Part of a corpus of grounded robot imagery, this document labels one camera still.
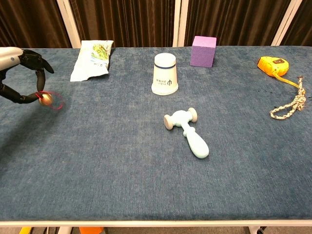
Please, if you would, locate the white paper cup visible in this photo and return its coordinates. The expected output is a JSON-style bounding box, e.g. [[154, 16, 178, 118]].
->
[[151, 53, 179, 96]]

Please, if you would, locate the purple foam cube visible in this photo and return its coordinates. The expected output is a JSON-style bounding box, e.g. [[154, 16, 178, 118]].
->
[[190, 36, 217, 68]]

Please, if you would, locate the white screen frame post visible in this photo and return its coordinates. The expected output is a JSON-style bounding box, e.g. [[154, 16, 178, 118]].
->
[[178, 0, 189, 47], [271, 0, 303, 46], [56, 0, 82, 49], [172, 0, 182, 48]]

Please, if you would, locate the light blue toy hammer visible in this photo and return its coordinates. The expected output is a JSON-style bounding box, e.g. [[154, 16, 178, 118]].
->
[[163, 107, 210, 160]]

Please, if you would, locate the yellow tape measure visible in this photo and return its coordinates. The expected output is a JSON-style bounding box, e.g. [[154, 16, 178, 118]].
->
[[257, 56, 301, 89]]

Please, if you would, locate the blue velvet table cloth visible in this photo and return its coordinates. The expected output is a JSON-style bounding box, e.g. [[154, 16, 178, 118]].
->
[[0, 45, 312, 221]]

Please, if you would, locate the white table frame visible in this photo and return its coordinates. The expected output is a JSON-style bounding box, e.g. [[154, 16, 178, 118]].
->
[[0, 219, 312, 234]]

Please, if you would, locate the white green snack bag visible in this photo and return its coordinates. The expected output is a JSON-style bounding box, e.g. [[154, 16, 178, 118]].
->
[[70, 40, 115, 82]]

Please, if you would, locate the orange object under table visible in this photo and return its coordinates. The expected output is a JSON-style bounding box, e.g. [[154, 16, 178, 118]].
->
[[78, 227, 104, 234]]

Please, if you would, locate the golden bell with red string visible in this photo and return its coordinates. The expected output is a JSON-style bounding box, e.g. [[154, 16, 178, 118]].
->
[[36, 90, 64, 111]]

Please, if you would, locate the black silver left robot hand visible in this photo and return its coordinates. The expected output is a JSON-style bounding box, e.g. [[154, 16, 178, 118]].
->
[[0, 46, 55, 104]]

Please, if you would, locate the braided beige rope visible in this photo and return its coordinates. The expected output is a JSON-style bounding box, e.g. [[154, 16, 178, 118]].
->
[[269, 76, 307, 120]]

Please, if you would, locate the dark brown curtain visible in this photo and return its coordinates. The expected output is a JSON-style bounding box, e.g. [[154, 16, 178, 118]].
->
[[0, 0, 312, 52]]

